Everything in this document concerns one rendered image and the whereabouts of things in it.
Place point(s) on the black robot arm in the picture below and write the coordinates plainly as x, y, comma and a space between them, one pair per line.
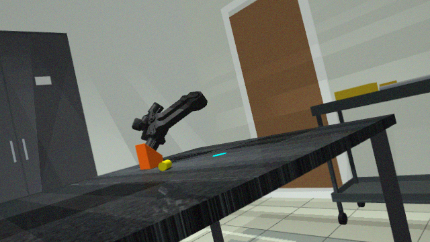
158, 123

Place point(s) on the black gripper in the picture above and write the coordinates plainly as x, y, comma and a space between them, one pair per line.
136, 126

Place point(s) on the yellow cylinder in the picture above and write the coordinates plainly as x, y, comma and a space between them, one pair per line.
164, 165

